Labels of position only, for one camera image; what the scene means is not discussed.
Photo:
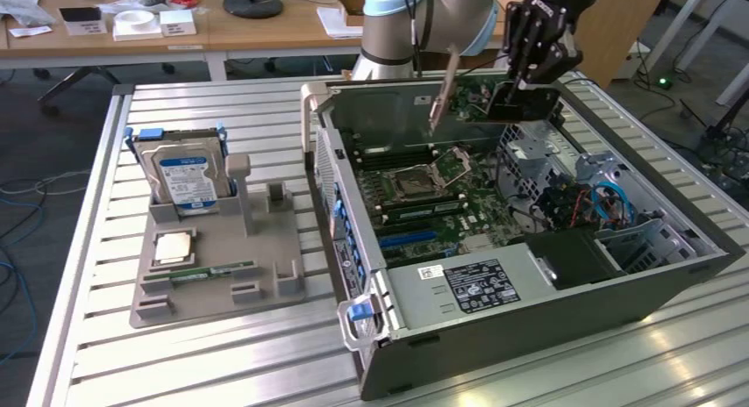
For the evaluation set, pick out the silver CPU chip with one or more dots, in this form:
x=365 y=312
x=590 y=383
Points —
x=174 y=247

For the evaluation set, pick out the grey printed parts rack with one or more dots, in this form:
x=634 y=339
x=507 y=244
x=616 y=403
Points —
x=222 y=258

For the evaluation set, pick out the black tripod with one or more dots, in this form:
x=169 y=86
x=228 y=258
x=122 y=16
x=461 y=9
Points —
x=718 y=130

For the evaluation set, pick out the small metal disk bay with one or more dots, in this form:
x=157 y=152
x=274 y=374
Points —
x=662 y=240

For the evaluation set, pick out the white tape roll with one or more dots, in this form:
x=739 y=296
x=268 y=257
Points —
x=121 y=21

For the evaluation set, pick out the green motherboard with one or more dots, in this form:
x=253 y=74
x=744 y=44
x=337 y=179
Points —
x=487 y=214

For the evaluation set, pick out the flat white box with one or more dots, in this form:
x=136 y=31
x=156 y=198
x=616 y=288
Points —
x=138 y=35

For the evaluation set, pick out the green RAM stick on rack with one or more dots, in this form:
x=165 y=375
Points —
x=193 y=273

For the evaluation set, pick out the wooden desk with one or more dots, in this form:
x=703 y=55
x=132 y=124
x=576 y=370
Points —
x=276 y=34
x=89 y=45

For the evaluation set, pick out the silver chipset heat sink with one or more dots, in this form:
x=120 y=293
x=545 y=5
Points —
x=480 y=244

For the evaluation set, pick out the blue expansion slot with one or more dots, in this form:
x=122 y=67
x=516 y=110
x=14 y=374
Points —
x=407 y=239

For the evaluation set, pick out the clear plastic bag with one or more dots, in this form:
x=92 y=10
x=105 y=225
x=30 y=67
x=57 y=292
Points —
x=23 y=8

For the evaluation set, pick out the metal socket cover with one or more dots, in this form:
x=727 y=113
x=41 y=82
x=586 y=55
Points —
x=453 y=166

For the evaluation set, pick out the white box with black lid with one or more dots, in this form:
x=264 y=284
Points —
x=82 y=14

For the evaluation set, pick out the wooden cabinet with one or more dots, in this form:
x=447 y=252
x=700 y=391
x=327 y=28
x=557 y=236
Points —
x=620 y=30

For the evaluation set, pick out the white labelled box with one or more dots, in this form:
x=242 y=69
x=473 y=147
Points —
x=176 y=19

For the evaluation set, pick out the installed green RAM stick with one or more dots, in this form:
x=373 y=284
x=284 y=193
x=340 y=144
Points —
x=421 y=208

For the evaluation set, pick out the white table frame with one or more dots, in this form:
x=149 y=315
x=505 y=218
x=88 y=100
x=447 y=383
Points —
x=674 y=25

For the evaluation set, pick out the grey power supply unit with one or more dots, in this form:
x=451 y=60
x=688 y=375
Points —
x=421 y=302

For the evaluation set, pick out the green graphics card with bracket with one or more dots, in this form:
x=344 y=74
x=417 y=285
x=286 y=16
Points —
x=521 y=104

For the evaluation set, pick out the black round lamp base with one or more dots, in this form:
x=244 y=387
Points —
x=252 y=5

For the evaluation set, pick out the white box beside cabinet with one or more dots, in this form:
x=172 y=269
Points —
x=635 y=60

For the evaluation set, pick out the CPU socket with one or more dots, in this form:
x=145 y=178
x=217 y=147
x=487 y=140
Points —
x=416 y=181

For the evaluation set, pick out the device with green light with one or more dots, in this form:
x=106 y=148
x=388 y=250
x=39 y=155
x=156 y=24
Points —
x=663 y=81

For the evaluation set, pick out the hard disk in blue caddy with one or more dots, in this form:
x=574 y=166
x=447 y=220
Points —
x=182 y=179

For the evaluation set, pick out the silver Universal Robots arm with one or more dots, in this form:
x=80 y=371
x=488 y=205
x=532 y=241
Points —
x=399 y=30

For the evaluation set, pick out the black office chair base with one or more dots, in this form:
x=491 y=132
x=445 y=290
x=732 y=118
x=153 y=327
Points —
x=65 y=84

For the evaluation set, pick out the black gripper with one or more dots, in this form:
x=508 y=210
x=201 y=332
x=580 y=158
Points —
x=536 y=43

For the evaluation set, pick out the dark grey PC case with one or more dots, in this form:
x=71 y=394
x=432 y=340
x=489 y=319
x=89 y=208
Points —
x=527 y=337

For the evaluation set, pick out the white paper stack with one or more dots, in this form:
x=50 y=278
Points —
x=337 y=23

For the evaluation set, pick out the large metal disk bay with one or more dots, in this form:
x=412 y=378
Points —
x=527 y=152

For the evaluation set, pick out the white paper card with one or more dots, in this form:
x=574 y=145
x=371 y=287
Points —
x=30 y=31

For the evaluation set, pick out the red small object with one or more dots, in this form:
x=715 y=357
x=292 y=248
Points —
x=184 y=1

